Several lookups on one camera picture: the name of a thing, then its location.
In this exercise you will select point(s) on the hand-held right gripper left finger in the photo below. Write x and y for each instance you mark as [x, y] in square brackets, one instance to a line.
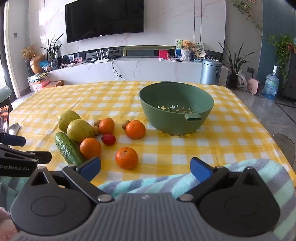
[89, 165]

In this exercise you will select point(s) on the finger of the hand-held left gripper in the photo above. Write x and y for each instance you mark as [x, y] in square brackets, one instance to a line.
[13, 140]
[34, 156]

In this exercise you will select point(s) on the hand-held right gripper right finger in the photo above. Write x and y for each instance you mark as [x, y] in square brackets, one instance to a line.
[200, 169]

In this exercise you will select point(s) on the orange mandarin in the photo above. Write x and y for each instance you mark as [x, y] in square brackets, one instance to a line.
[126, 158]
[135, 129]
[90, 147]
[106, 125]

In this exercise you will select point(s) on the green cucumber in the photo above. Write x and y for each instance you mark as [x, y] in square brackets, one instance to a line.
[68, 148]

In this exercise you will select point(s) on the small red fruit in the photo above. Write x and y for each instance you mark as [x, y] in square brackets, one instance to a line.
[108, 139]

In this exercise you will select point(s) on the brown longan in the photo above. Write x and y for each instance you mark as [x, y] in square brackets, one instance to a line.
[97, 131]
[97, 123]
[125, 124]

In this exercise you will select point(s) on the yellow green mango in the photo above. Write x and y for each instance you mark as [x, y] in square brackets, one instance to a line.
[79, 131]

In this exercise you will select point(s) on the orange tinted mango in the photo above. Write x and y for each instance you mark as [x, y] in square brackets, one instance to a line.
[66, 120]

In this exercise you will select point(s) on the green colander bowl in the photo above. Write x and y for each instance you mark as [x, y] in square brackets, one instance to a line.
[161, 111]

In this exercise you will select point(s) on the white grey flat object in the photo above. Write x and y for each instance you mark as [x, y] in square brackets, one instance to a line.
[14, 128]

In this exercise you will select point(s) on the smartphone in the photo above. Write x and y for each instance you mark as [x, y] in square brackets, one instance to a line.
[4, 118]

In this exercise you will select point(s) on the light green cushion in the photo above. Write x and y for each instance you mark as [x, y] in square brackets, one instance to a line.
[4, 93]

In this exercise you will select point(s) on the teal striped blanket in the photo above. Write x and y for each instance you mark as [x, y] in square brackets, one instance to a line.
[150, 183]

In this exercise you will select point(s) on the pink fuzzy cloth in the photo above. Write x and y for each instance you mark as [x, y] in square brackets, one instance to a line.
[5, 224]

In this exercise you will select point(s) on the red cardboard box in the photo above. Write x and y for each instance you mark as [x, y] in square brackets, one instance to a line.
[39, 86]

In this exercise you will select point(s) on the orange cardboard box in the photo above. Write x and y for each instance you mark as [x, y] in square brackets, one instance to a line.
[55, 83]

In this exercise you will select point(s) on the golden gourd vase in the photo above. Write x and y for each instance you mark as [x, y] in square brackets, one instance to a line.
[37, 64]

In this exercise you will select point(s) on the blue snack bag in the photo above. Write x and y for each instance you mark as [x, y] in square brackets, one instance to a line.
[45, 65]

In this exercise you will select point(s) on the clear plastic chair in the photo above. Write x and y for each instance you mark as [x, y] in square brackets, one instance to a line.
[285, 148]

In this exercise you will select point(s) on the dried flower bunch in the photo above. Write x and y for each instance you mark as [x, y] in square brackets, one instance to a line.
[28, 51]

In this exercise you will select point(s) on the white plastic bag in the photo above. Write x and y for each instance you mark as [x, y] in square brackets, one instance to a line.
[241, 82]

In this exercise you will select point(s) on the leafy plant in glass vase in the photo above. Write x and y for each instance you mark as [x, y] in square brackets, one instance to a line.
[53, 52]

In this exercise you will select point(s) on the grey metal trash can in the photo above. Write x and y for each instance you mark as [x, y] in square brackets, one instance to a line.
[209, 71]

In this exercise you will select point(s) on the pink fan heater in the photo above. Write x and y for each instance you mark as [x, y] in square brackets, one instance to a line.
[253, 86]

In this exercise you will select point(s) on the pink printed box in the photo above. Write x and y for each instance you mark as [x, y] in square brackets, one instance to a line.
[78, 60]

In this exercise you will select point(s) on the black set-top box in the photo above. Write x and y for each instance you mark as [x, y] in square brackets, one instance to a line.
[91, 61]

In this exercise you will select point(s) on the white wifi router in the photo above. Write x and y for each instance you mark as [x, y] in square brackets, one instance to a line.
[101, 61]

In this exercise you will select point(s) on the long leaf potted plant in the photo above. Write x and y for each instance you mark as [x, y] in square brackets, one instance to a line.
[233, 67]

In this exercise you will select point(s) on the blue water jug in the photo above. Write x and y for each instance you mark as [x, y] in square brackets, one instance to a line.
[271, 85]

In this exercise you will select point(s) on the white marble tv console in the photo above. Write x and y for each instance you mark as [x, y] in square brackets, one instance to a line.
[150, 69]

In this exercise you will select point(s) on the small grey tray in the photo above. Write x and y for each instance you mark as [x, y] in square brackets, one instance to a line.
[176, 59]

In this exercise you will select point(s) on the red square box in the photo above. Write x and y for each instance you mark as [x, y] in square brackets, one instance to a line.
[163, 54]

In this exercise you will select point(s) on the small landscape painting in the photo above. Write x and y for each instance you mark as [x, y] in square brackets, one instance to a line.
[178, 49]

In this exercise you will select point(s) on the printed round hand fan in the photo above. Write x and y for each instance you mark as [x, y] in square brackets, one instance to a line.
[198, 47]

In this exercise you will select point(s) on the brown teddy bear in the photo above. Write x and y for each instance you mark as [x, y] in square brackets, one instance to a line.
[186, 45]

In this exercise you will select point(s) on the dark grey cabinet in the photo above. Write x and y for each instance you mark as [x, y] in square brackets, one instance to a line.
[290, 78]

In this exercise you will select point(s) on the green pothos plant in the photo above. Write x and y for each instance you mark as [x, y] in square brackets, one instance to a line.
[281, 51]

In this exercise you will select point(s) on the hanging vine plant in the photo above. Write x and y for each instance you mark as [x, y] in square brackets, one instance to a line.
[248, 12]

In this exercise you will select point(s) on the black wall outlet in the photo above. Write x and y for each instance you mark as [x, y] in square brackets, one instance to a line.
[250, 70]

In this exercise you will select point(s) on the black wall television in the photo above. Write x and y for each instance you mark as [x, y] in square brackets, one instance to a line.
[104, 18]

